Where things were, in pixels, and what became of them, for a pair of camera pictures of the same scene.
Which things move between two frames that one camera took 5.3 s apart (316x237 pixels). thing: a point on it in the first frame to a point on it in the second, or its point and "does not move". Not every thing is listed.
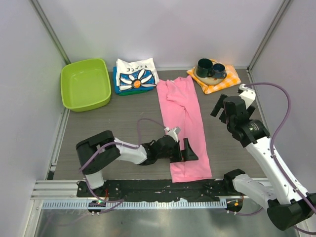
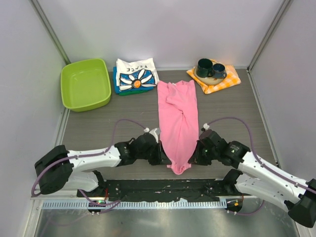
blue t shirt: [117, 90] does not move
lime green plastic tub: [85, 85] does not move
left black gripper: [187, 154] to [161, 157]
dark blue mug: [218, 71] does not move
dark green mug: [205, 68] does not move
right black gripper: [220, 104] to [197, 158]
